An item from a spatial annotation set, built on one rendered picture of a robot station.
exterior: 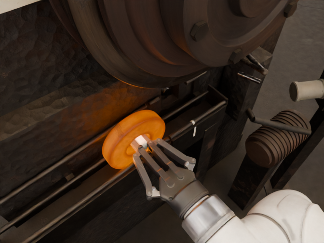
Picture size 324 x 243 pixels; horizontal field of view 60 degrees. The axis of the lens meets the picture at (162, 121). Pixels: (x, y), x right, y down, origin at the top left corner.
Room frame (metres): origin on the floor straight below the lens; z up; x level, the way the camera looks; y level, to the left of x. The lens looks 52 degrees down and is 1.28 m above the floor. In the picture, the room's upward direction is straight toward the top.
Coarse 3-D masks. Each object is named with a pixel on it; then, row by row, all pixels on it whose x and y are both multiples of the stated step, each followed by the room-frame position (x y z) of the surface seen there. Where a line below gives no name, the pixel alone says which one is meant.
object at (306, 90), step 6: (294, 84) 0.60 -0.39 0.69; (300, 84) 0.59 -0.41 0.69; (306, 84) 0.59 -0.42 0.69; (312, 84) 0.59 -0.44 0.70; (318, 84) 0.59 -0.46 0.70; (294, 90) 0.59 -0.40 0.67; (300, 90) 0.57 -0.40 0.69; (306, 90) 0.57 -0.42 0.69; (312, 90) 0.57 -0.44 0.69; (318, 90) 0.57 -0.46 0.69; (294, 96) 0.58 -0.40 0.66; (300, 96) 0.56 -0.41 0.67; (306, 96) 0.57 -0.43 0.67; (312, 96) 0.57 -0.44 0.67; (318, 96) 0.57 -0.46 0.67
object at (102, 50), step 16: (64, 0) 0.30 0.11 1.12; (80, 0) 0.30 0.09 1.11; (96, 0) 0.31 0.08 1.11; (80, 16) 0.30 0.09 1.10; (96, 16) 0.31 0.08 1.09; (80, 32) 0.29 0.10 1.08; (96, 32) 0.30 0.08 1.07; (96, 48) 0.30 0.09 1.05; (112, 48) 0.32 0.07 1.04; (112, 64) 0.31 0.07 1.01; (128, 64) 0.33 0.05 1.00; (128, 80) 0.33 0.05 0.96; (144, 80) 0.35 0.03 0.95; (160, 80) 0.37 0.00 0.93; (176, 80) 0.39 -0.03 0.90
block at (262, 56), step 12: (264, 60) 0.58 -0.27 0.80; (228, 72) 0.61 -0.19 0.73; (252, 72) 0.56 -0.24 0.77; (228, 84) 0.60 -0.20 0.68; (240, 84) 0.57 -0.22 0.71; (252, 84) 0.56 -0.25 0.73; (228, 96) 0.59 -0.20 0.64; (240, 96) 0.56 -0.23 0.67; (252, 96) 0.57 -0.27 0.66; (228, 108) 0.58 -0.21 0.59; (240, 108) 0.56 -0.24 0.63; (252, 108) 0.59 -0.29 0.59
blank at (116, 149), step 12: (132, 120) 0.36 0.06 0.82; (144, 120) 0.36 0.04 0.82; (156, 120) 0.38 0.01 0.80; (120, 132) 0.33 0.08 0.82; (132, 132) 0.34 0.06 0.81; (144, 132) 0.36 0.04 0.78; (156, 132) 0.38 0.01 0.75; (108, 144) 0.32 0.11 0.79; (120, 144) 0.32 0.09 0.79; (108, 156) 0.30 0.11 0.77; (120, 156) 0.32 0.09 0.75; (132, 156) 0.33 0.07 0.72; (120, 168) 0.31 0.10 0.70
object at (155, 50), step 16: (112, 0) 0.30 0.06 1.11; (128, 0) 0.31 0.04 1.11; (144, 0) 0.31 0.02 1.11; (112, 16) 0.30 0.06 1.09; (128, 16) 0.31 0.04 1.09; (144, 16) 0.31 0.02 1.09; (160, 16) 0.32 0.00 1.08; (112, 32) 0.30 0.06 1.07; (128, 32) 0.31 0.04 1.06; (144, 32) 0.31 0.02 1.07; (160, 32) 0.32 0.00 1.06; (128, 48) 0.31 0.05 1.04; (144, 48) 0.33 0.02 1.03; (160, 48) 0.32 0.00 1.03; (176, 48) 0.34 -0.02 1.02; (144, 64) 0.33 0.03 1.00; (160, 64) 0.35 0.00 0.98; (176, 64) 0.34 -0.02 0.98; (192, 64) 0.36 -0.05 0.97
